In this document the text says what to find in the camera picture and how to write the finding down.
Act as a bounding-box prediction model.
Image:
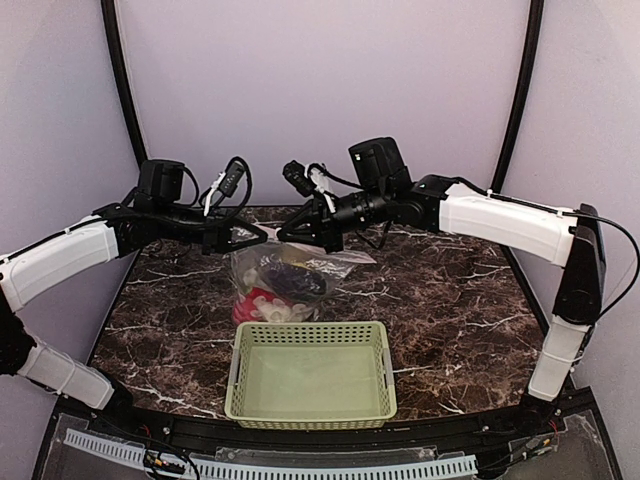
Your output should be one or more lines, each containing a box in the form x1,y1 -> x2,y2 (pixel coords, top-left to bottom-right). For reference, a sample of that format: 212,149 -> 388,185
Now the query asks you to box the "green plastic basket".
224,321 -> 397,431

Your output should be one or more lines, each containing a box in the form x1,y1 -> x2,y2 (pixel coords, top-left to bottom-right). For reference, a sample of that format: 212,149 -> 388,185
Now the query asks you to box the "black left frame post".
100,0 -> 148,167

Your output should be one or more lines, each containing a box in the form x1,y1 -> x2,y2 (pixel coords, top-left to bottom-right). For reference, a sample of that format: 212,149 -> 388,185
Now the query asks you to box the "black frame post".
100,0 -> 148,167
491,0 -> 545,192

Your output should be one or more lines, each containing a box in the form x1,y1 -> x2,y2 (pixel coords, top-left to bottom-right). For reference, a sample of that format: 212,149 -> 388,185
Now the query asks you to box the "white cauliflower toy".
253,296 -> 313,323

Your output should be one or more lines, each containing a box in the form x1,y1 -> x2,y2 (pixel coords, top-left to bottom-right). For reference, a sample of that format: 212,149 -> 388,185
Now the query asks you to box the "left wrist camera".
200,156 -> 253,217

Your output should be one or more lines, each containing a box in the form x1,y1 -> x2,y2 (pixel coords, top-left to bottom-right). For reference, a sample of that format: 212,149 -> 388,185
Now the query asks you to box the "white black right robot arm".
277,137 -> 639,403

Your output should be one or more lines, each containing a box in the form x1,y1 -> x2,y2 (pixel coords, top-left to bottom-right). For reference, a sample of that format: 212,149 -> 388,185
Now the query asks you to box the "black right frame post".
491,0 -> 545,192

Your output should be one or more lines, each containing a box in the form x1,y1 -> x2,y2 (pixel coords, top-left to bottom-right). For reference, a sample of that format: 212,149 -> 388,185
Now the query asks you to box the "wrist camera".
200,156 -> 253,217
282,160 -> 336,213

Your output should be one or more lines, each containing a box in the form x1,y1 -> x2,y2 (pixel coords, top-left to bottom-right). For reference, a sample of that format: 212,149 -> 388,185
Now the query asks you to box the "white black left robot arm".
1,157 -> 268,411

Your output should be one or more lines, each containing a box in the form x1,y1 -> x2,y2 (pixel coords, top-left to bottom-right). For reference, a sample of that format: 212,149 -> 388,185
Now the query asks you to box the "black front rail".
89,387 -> 595,463

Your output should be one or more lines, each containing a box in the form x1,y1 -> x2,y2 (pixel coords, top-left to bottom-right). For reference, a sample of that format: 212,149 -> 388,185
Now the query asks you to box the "purple eggplant toy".
260,263 -> 328,303

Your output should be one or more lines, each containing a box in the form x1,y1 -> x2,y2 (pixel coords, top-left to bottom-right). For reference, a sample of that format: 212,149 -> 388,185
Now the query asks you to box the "clear zip top bag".
230,226 -> 376,325

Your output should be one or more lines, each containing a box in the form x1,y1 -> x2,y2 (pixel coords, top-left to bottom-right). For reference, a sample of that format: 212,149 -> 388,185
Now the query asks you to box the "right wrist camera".
282,160 -> 336,213

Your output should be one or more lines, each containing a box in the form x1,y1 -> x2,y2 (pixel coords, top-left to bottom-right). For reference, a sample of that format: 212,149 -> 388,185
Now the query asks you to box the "white cable duct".
64,429 -> 478,479

